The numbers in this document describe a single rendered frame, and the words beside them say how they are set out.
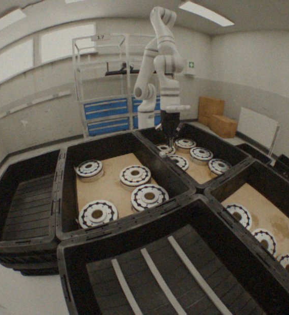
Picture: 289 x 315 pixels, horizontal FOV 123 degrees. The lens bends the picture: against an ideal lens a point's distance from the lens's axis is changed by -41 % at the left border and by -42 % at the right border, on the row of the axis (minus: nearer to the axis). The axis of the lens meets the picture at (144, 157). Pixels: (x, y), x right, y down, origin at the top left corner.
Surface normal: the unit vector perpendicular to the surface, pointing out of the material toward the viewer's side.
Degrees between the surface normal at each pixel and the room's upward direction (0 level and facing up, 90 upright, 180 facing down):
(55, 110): 90
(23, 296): 0
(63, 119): 90
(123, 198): 0
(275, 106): 90
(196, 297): 0
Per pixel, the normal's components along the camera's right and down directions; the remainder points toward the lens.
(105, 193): -0.03, -0.85
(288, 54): -0.95, 0.19
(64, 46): 0.32, 0.50
